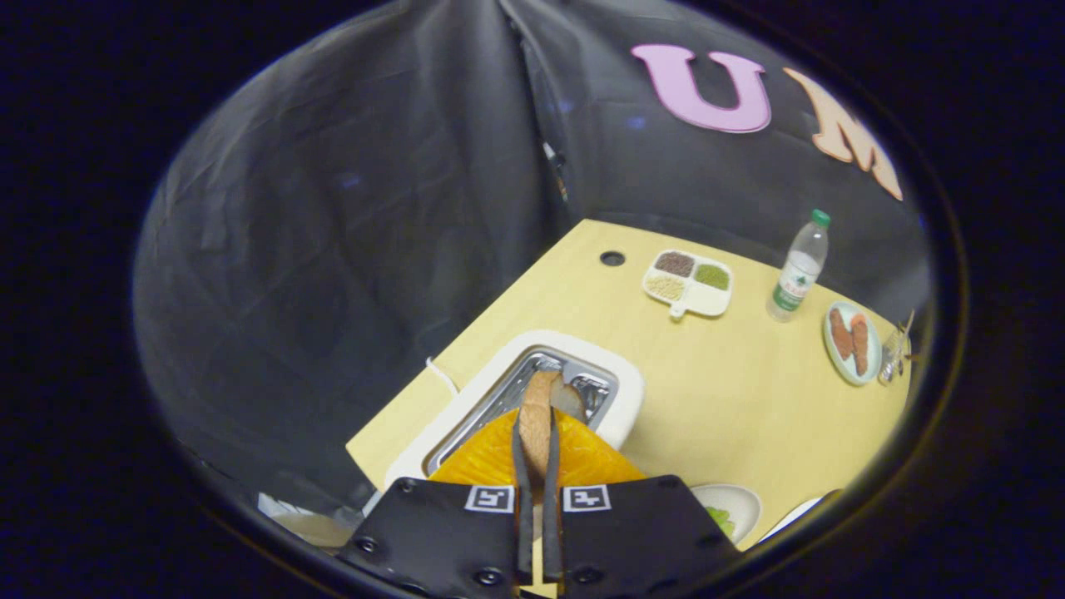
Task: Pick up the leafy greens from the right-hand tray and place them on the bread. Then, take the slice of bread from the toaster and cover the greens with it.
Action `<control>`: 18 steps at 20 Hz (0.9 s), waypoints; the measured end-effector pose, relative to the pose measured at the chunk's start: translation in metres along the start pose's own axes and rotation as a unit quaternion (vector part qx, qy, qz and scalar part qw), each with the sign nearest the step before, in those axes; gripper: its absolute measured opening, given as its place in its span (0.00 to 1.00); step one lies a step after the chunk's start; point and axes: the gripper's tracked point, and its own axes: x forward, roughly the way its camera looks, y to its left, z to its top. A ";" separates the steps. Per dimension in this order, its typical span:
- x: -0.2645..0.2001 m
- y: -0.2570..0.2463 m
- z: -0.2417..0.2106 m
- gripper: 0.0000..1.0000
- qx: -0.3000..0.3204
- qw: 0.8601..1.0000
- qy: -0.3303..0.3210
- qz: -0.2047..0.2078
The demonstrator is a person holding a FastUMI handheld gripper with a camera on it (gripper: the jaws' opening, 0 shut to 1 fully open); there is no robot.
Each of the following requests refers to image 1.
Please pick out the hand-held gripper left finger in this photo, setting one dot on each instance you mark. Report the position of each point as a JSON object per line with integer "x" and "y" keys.
{"x": 522, "y": 532}

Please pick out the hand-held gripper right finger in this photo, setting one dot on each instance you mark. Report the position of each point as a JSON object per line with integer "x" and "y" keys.
{"x": 552, "y": 532}

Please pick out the plain bread slice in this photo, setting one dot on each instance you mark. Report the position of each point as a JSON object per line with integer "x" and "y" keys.
{"x": 537, "y": 424}

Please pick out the cream white toaster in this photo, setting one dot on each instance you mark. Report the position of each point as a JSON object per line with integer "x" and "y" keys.
{"x": 628, "y": 391}

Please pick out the large round beige plate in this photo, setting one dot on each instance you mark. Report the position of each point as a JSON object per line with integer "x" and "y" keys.
{"x": 740, "y": 503}

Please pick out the white rectangular plate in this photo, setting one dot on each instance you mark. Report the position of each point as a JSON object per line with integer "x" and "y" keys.
{"x": 790, "y": 517}

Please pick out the white divided condiment dish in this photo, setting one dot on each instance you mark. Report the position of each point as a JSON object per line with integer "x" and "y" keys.
{"x": 707, "y": 299}

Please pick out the small pale green plate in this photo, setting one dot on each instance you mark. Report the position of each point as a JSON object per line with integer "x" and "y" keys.
{"x": 840, "y": 370}

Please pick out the brown meat piece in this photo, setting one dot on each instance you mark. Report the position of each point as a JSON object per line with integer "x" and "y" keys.
{"x": 860, "y": 345}
{"x": 840, "y": 334}

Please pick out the clear plastic water bottle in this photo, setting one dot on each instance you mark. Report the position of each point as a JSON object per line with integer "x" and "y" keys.
{"x": 797, "y": 279}

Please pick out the clear glass utensil cup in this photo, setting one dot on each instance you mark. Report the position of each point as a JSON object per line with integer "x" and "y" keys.
{"x": 894, "y": 353}

